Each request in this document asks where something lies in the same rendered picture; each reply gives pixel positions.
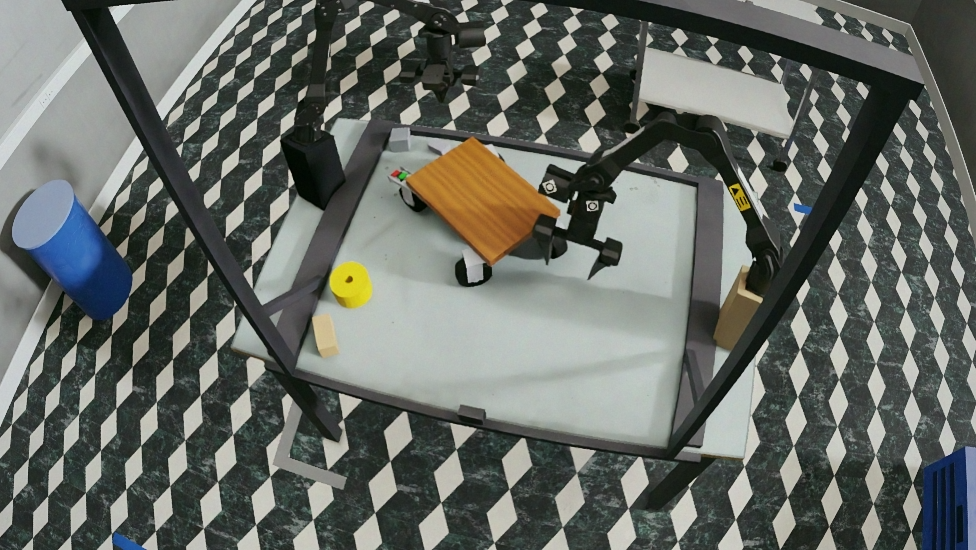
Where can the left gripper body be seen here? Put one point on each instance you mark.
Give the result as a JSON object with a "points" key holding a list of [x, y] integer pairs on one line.
{"points": [[471, 75]]}

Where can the tan wooden block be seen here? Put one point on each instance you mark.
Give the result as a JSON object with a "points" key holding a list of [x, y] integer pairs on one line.
{"points": [[325, 335]]}

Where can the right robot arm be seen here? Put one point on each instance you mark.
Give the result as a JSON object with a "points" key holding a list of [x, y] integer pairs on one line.
{"points": [[710, 139]]}

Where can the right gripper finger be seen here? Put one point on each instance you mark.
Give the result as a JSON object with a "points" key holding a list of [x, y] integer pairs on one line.
{"points": [[599, 265], [547, 249]]}

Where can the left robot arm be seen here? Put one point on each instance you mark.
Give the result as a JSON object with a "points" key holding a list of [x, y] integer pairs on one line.
{"points": [[432, 13]]}

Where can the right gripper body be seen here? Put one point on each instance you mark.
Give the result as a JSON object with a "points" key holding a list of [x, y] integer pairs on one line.
{"points": [[580, 230]]}

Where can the wooden platform dolly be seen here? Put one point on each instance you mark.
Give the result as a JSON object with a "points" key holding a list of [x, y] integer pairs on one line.
{"points": [[483, 200]]}

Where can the yellow short cylinder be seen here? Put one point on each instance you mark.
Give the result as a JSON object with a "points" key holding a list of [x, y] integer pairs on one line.
{"points": [[351, 285]]}

